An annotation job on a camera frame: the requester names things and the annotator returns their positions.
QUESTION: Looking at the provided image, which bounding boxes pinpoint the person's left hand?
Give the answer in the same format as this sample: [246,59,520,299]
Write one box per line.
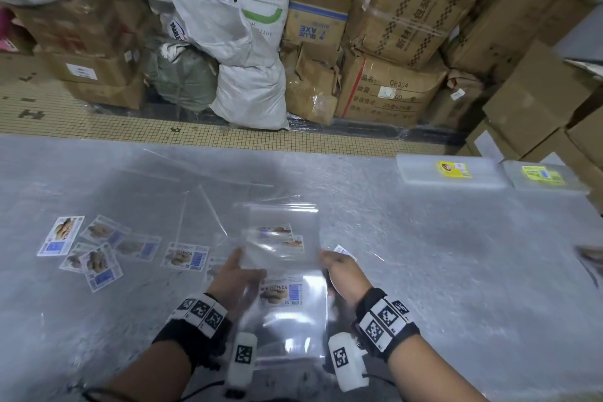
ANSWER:
[207,247,267,322]

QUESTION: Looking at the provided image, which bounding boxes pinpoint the person's right hand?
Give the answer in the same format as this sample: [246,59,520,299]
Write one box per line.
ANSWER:
[320,249,374,308]

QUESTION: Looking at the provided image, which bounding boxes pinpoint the stack of clear bags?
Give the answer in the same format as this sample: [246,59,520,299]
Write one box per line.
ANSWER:
[233,201,359,360]

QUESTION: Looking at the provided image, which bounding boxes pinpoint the clear bags with labels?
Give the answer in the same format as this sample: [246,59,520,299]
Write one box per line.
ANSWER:
[36,147,274,294]

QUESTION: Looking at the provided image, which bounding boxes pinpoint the bag pack with green label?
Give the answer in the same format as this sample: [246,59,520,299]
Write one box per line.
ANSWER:
[500,160,590,195]

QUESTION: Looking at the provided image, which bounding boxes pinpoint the person's right forearm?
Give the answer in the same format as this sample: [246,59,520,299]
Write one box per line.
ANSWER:
[388,333,489,402]

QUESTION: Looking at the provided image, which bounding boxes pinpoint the person's left forearm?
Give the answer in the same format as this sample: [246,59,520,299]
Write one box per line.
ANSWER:
[101,340,194,402]

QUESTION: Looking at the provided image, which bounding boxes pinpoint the grey table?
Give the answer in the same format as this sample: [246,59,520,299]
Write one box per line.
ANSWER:
[0,134,603,402]

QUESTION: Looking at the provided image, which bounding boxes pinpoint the plain white sack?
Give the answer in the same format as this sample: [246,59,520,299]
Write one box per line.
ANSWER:
[209,62,289,130]

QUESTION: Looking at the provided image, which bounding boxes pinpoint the cardboard box with red print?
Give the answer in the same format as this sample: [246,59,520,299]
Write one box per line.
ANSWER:
[335,49,449,127]

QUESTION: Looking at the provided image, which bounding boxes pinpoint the torn brown cardboard box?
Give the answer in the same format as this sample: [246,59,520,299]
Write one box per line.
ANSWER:
[281,42,341,126]

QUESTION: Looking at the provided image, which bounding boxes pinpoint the small labelled brown box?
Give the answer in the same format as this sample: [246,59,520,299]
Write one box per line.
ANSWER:
[426,69,484,127]

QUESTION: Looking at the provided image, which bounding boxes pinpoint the grey-green sack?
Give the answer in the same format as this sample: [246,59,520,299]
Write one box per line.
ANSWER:
[143,38,220,111]

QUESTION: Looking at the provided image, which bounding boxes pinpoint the low cardboard box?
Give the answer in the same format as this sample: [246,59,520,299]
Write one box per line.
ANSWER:
[63,76,144,111]

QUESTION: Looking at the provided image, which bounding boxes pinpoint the cardboard box with white label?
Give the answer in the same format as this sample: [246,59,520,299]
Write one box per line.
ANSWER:
[40,52,142,87]

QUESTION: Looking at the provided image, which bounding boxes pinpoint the cardboard boxes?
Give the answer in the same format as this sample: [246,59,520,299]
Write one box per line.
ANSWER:
[457,41,603,214]

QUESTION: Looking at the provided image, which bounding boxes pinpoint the cardboard box with blue stripe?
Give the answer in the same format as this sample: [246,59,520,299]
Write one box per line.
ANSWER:
[285,0,350,50]

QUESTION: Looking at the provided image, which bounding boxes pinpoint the crumpled white sack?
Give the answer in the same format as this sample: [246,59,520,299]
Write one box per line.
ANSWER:
[160,0,281,68]

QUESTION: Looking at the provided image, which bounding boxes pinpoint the cardboard box with checker pattern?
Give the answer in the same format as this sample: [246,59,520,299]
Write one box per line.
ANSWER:
[346,0,486,70]

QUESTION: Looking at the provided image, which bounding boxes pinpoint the large brown cardboard box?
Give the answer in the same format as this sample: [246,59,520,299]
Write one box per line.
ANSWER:
[442,0,594,82]

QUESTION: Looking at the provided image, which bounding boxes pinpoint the dark cardboard box red marks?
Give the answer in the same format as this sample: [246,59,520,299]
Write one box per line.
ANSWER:
[16,0,142,58]

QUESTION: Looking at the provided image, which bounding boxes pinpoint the white cardboard sheet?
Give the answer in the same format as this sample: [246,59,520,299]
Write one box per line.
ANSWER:
[563,57,603,79]

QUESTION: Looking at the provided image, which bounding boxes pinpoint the small cardboard box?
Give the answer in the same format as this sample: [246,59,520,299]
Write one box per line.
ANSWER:
[4,29,36,57]

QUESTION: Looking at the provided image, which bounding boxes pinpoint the pink plastic bag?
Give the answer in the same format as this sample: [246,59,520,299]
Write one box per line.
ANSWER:
[0,8,19,52]

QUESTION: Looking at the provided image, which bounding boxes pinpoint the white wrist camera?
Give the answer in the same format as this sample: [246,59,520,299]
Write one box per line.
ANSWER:
[328,332,370,392]
[225,332,259,393]

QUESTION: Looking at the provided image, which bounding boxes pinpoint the black camera cable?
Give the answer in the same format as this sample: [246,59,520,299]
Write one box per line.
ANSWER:
[70,380,225,402]
[362,371,396,386]

